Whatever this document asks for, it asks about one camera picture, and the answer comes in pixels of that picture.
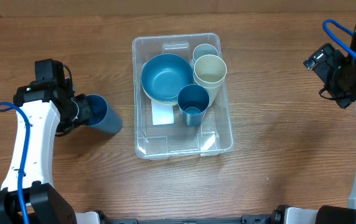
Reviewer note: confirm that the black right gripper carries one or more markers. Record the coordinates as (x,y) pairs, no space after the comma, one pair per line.
(318,63)

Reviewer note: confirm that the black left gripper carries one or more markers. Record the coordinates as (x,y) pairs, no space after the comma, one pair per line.
(67,127)

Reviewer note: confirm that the tall blue cup front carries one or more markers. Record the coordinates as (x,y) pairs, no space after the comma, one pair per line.
(104,118)

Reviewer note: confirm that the tall blue cup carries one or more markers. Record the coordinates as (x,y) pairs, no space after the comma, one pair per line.
(104,118)
(193,102)

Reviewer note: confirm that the cream bowl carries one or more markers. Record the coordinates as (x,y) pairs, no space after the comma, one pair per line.
(170,103)

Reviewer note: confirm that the teal blue bowl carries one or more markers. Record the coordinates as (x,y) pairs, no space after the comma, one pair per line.
(165,75)

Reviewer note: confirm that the tall blue cup back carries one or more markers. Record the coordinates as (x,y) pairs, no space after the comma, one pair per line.
(193,102)

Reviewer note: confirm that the tall cream cup back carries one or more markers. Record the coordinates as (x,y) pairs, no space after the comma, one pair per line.
(212,89)

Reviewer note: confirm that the tall cream cup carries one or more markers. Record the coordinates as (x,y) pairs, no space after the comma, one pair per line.
(210,71)
(212,89)

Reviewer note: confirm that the tall cream cup front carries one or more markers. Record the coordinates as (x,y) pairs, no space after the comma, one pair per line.
(210,71)

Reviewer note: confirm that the small grey cup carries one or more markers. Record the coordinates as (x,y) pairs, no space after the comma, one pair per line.
(203,49)

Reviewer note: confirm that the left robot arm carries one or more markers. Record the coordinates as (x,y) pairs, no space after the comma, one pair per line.
(45,108)

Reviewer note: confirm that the white label in bin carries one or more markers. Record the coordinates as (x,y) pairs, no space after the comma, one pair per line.
(162,114)

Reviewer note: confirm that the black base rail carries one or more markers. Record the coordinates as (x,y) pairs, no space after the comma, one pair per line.
(245,219)

